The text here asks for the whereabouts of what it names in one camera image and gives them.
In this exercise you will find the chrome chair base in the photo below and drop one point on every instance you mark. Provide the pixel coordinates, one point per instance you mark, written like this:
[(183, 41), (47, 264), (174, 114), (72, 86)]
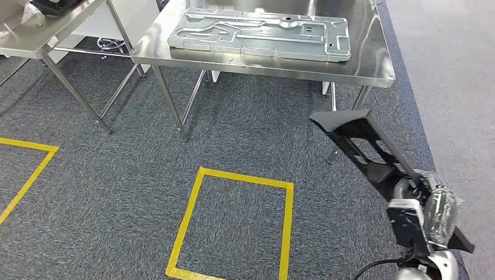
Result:
[(110, 44)]

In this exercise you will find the stainless steel workbench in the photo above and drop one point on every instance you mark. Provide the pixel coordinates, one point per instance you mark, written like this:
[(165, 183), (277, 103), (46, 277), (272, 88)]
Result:
[(367, 38)]

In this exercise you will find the grey metal fixture plate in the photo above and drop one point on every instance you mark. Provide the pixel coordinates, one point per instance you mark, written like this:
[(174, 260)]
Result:
[(251, 38)]

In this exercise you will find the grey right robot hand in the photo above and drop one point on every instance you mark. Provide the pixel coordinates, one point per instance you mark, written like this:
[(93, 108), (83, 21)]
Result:
[(442, 212)]

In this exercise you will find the stainless steel table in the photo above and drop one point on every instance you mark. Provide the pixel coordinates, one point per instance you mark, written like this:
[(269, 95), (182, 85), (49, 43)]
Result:
[(38, 38)]

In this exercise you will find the black plastic frame part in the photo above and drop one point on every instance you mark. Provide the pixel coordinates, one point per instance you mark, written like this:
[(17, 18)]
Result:
[(58, 7), (348, 121)]

